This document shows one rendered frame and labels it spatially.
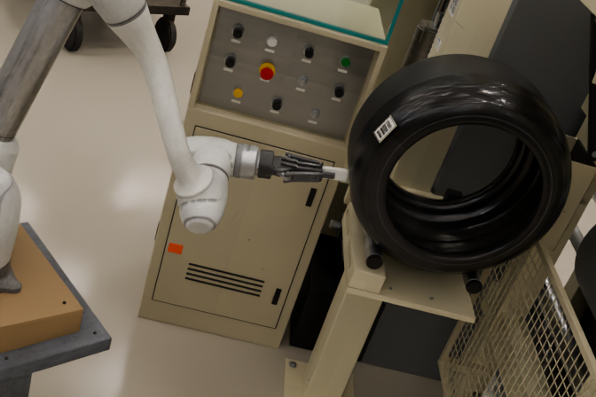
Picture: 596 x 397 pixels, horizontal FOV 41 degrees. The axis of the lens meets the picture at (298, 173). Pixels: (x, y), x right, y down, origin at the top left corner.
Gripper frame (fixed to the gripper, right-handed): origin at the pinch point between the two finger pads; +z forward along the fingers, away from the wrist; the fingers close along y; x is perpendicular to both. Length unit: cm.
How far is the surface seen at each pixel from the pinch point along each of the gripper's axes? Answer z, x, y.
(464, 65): 26.8, -33.2, 3.6
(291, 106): -12, 8, 56
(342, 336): 16, 76, 26
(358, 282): 10.5, 25.9, -10.6
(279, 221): -10, 50, 51
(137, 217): -70, 98, 115
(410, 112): 13.7, -24.3, -9.6
